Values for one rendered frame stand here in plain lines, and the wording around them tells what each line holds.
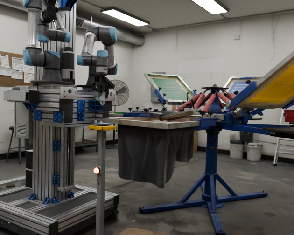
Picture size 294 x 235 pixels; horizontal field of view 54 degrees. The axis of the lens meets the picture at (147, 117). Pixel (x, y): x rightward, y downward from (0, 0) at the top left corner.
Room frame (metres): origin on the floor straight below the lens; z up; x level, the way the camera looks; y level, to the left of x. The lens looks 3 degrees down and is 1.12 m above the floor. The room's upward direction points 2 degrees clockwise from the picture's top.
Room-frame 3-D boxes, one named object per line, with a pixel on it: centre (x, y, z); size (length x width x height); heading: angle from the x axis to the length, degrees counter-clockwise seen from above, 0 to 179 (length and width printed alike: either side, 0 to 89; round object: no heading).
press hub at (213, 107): (3.19, -0.74, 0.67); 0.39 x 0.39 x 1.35
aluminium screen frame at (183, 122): (2.33, -0.13, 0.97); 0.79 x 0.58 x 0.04; 144
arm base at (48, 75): (2.24, 0.75, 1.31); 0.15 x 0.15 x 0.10
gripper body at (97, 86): (1.92, 0.32, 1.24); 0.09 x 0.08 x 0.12; 144
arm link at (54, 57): (2.23, 0.75, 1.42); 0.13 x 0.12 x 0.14; 124
